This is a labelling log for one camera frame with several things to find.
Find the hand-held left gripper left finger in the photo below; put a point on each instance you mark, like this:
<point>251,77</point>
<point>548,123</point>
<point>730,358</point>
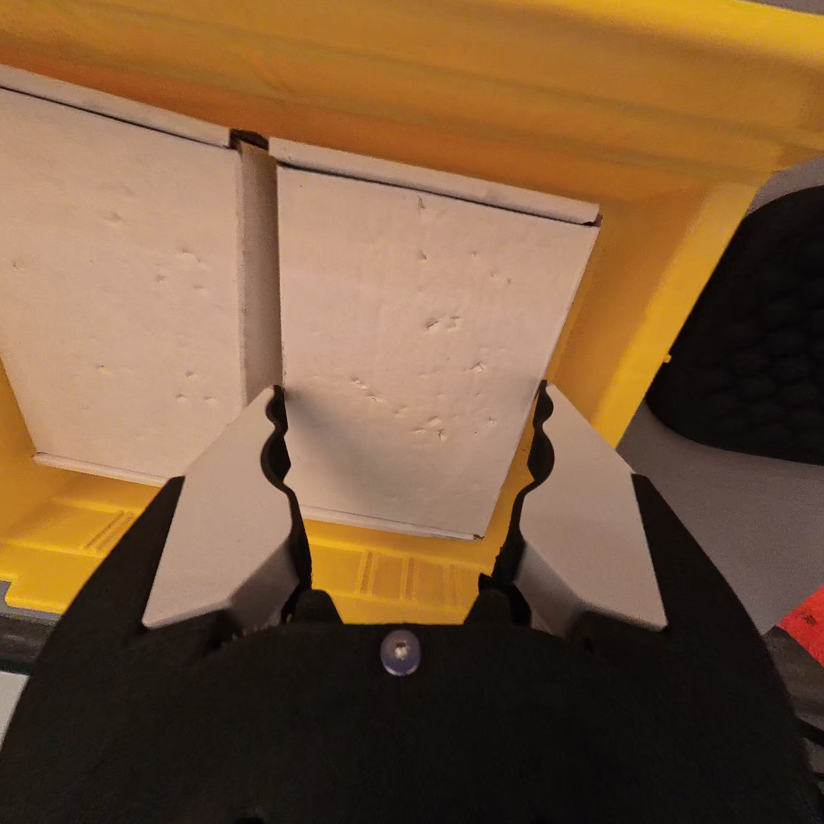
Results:
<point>225,528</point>

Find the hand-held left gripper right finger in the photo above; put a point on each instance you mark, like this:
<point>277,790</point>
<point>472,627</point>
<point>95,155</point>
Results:
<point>592,528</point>

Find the white cardboard mailer box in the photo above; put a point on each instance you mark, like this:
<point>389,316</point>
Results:
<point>116,309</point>
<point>412,309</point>

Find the yellow plastic bin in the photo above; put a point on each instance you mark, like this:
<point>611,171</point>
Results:
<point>450,64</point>

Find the red flat object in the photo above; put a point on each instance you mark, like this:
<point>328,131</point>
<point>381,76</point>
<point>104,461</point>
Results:
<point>804,627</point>

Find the black mesh office chair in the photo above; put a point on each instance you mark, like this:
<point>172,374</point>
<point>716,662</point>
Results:
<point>753,335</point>

